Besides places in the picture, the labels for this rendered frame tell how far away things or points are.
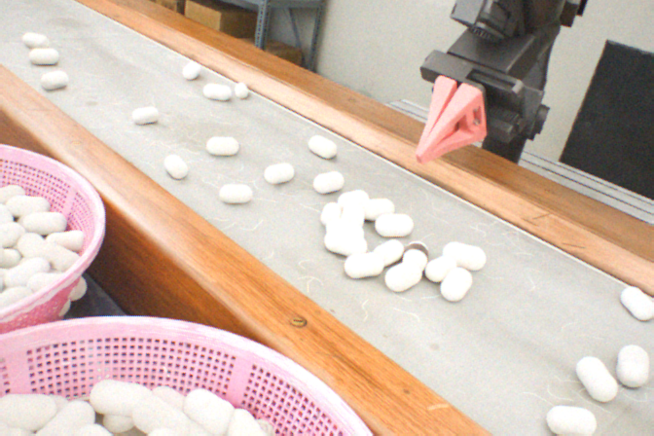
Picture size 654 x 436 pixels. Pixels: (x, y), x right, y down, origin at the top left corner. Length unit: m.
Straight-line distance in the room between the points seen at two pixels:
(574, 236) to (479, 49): 0.21
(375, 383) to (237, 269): 0.13
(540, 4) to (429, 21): 2.24
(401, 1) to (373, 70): 0.36
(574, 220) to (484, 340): 0.23
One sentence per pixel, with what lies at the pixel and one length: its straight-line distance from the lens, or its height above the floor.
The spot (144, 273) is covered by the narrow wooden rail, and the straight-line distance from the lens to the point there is 0.48.
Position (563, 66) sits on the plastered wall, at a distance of 2.58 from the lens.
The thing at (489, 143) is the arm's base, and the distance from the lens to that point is 0.94.
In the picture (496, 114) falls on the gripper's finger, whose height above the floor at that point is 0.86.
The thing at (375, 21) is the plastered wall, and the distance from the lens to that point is 2.97.
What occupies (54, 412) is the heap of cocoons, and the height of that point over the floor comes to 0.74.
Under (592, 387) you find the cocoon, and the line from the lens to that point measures 0.46.
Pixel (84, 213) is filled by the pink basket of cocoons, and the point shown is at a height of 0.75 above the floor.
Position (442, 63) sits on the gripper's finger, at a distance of 0.59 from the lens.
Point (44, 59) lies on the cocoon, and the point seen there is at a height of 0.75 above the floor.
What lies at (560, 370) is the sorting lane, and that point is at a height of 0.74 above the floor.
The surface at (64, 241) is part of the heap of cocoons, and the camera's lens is 0.50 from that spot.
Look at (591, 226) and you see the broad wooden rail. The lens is 0.66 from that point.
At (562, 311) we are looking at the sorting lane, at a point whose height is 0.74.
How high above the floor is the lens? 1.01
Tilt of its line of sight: 26 degrees down
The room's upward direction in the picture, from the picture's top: 12 degrees clockwise
